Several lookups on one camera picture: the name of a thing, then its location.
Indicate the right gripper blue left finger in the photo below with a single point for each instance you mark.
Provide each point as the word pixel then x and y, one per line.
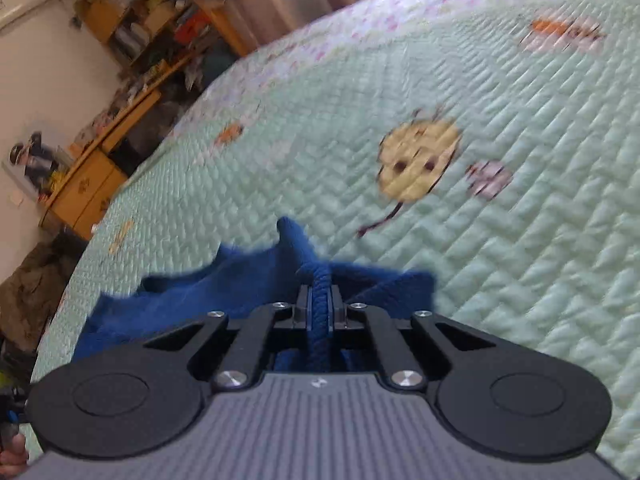
pixel 301 308

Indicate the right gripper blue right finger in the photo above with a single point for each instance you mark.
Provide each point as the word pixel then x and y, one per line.
pixel 339 311

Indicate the blue knit sweater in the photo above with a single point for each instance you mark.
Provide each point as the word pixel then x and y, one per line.
pixel 237 282

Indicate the person's left hand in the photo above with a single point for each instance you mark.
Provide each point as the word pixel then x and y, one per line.
pixel 14 457

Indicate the black chair with brown coat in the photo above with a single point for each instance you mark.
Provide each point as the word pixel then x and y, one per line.
pixel 31 294

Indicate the wooden desk with drawers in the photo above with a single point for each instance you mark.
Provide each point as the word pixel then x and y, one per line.
pixel 85 193

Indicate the pilot child portrait photo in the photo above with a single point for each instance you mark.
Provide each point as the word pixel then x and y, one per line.
pixel 37 161

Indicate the green quilted bee bedspread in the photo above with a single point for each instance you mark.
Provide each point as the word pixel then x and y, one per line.
pixel 491 143

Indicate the wooden bookshelf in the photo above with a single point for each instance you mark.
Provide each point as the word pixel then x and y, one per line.
pixel 140 34

